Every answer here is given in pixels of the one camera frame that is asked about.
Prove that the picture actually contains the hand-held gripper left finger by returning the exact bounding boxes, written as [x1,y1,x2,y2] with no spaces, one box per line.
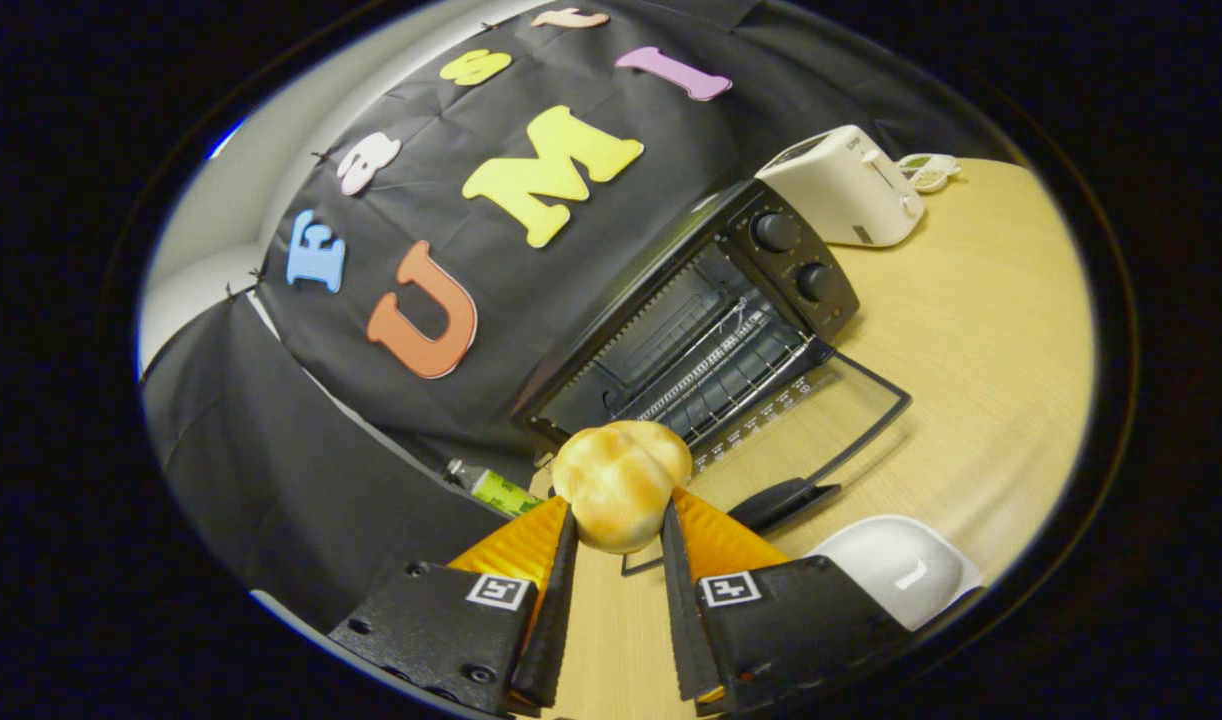
[328,497,580,716]

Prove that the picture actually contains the golden bread roll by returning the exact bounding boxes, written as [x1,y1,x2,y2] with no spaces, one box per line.
[552,420,693,555]

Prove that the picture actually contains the small white condiment tray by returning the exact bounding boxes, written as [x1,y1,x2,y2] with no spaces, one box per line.
[896,152,964,194]

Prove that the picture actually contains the green label plastic bottle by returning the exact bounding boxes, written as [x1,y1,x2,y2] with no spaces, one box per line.
[443,458,544,519]

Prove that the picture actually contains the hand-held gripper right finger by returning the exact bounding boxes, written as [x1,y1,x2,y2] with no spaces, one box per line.
[659,487,912,716]

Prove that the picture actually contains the white pop-up toaster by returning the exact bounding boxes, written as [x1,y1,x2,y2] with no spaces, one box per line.
[754,125,927,249]

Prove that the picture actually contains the white plate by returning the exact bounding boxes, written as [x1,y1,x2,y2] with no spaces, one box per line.
[803,515,984,633]

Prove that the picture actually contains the black toaster oven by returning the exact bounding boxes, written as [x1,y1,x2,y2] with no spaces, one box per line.
[511,178,914,576]

